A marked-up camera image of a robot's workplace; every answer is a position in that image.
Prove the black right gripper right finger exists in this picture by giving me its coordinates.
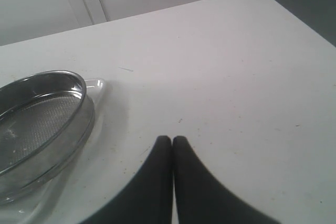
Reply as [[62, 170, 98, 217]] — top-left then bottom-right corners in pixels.
[[172, 136, 279, 224]]

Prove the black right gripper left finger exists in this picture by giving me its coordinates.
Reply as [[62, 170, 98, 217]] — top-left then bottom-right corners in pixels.
[[82, 136, 173, 223]]

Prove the round metal sieve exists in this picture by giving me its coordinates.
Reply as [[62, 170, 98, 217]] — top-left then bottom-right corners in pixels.
[[0, 70, 96, 204]]

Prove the white square tray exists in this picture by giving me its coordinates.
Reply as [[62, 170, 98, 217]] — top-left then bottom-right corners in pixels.
[[0, 78, 107, 224]]

